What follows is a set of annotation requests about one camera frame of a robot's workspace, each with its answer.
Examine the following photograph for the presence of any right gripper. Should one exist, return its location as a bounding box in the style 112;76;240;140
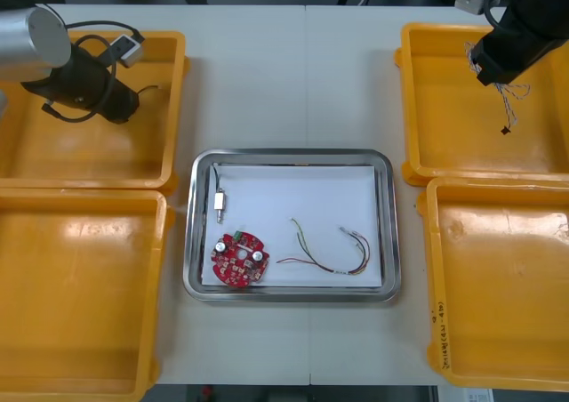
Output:
471;23;552;87

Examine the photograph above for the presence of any yellow-orange plastic bin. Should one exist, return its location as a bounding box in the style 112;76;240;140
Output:
0;187;177;402
393;22;569;188
415;177;569;393
0;30;192;194

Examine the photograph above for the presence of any white paper sheet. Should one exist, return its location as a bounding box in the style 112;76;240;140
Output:
200;164;386;288

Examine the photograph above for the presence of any multicolour wire harness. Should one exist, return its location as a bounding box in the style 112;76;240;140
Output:
277;217;373;277

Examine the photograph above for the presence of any blue-white twisted wire harness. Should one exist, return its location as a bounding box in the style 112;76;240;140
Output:
464;41;533;135

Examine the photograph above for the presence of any steel tray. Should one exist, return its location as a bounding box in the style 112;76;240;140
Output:
181;148;402;303

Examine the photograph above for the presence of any round red circuit board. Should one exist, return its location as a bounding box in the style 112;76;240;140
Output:
208;230;271;290

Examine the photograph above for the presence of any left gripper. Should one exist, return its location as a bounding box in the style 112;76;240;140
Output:
100;78;140;125

